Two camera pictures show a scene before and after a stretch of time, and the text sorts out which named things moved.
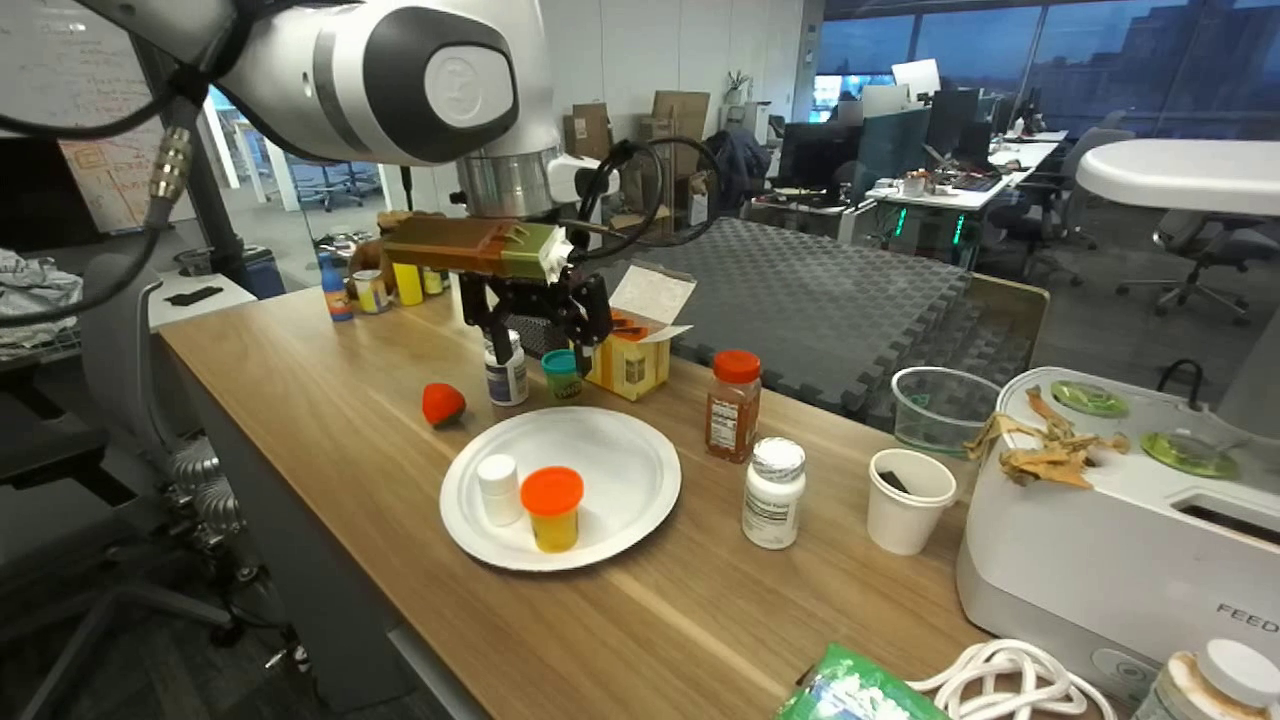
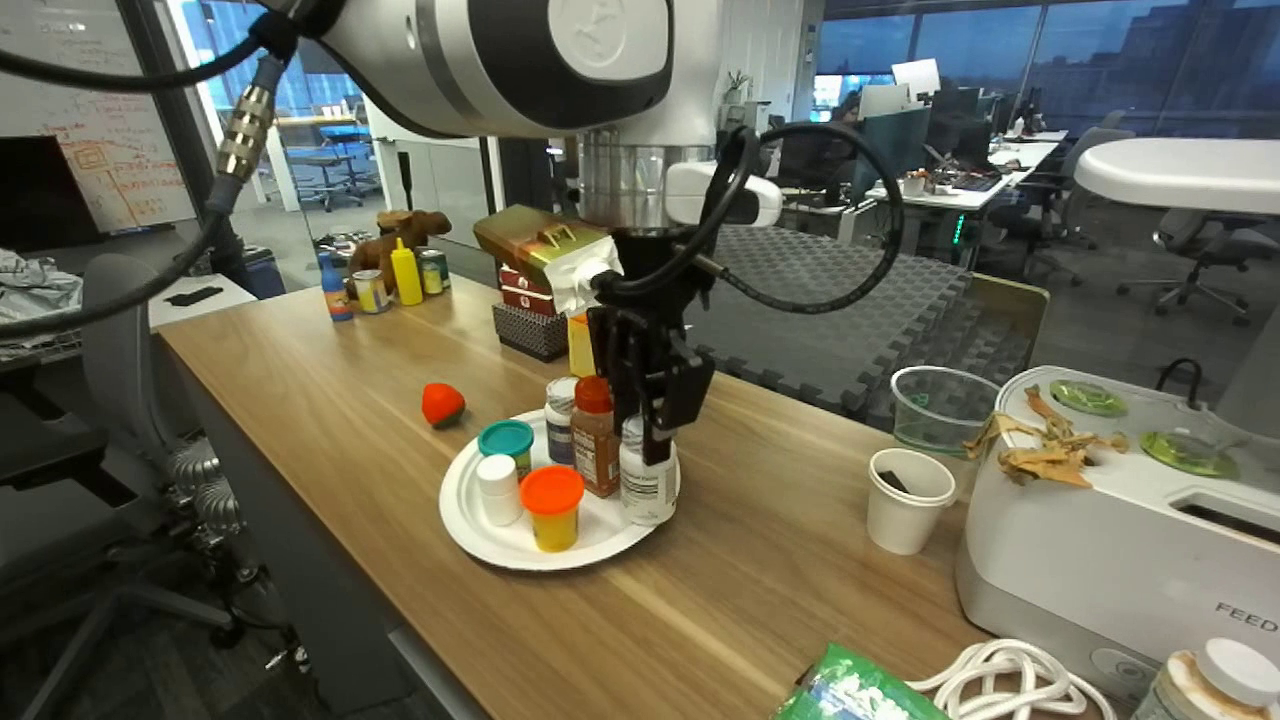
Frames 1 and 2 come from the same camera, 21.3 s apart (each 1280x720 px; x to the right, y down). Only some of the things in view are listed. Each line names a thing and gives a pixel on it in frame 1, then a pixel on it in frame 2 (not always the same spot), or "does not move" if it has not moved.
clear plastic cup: x=942 y=411 does not move
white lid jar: x=1225 y=681 does not move
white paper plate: x=626 y=461 does not move
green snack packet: x=852 y=686 does not move
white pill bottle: x=773 y=490 to x=651 y=490
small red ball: x=441 y=402 does not move
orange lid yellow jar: x=552 y=499 does not move
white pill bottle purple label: x=503 y=376 to x=562 y=430
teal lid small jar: x=562 y=362 to x=508 y=436
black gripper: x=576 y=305 to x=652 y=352
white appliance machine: x=1125 y=522 does not move
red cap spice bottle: x=734 y=405 to x=598 y=434
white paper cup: x=905 y=499 does not move
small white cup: x=497 y=490 does not move
